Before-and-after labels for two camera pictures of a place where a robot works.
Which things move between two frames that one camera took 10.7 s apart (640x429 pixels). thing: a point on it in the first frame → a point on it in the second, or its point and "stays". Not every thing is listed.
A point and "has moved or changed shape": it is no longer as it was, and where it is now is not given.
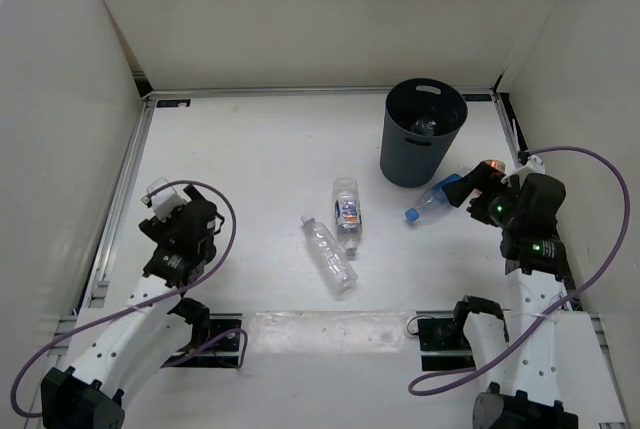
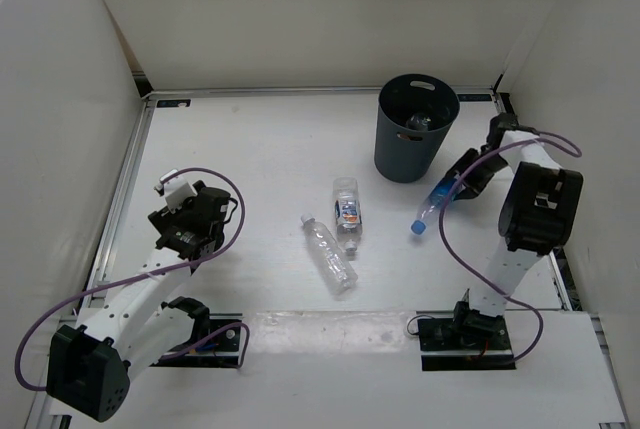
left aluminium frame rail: [101, 267] stays
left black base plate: [224, 353] stays
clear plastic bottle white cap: [332, 261] stays
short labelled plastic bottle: [347, 211] stays
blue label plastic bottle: [434, 201] has moved or changed shape
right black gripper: [481, 177] → [473, 187]
